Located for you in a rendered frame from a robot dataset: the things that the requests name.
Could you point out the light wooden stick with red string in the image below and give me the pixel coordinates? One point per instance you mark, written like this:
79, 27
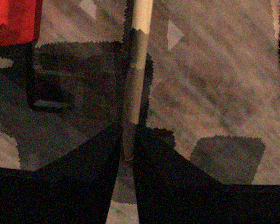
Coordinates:
135, 64

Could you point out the red block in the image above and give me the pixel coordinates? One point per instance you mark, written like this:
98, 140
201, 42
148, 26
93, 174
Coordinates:
19, 21

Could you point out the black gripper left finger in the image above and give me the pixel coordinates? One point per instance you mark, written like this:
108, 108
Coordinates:
75, 189

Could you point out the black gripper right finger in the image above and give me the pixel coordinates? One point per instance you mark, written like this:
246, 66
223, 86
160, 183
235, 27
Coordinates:
170, 189

